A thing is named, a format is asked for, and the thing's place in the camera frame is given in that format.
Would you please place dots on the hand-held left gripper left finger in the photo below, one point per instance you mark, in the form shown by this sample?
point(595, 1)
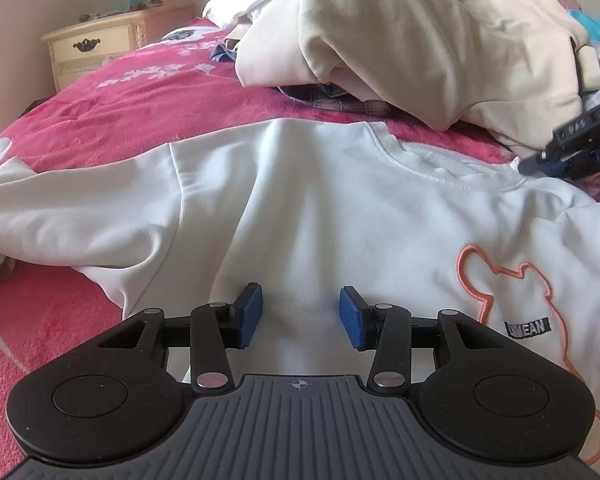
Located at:
point(252, 312)

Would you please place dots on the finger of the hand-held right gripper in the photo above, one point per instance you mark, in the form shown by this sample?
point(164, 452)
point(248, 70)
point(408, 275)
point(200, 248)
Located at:
point(550, 166)

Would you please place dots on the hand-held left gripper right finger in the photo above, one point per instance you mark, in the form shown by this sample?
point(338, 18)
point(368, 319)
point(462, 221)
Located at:
point(350, 317)

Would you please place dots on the white sweatshirt with orange outline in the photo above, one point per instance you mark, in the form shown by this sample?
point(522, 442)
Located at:
point(305, 210)

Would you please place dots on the teal cloth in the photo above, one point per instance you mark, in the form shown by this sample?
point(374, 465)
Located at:
point(597, 27)

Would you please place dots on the cream hoodie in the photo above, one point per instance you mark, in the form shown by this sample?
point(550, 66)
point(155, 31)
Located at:
point(405, 35)

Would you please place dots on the red floral blanket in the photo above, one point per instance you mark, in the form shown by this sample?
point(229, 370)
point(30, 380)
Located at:
point(130, 105)

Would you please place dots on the blue denim cloth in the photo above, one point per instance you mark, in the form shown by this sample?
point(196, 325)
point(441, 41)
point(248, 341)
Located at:
point(222, 52)

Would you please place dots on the cream nightstand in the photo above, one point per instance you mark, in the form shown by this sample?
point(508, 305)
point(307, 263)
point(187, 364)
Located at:
point(105, 45)

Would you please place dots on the pile of small trinkets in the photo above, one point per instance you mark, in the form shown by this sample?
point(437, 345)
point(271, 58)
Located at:
point(130, 6)

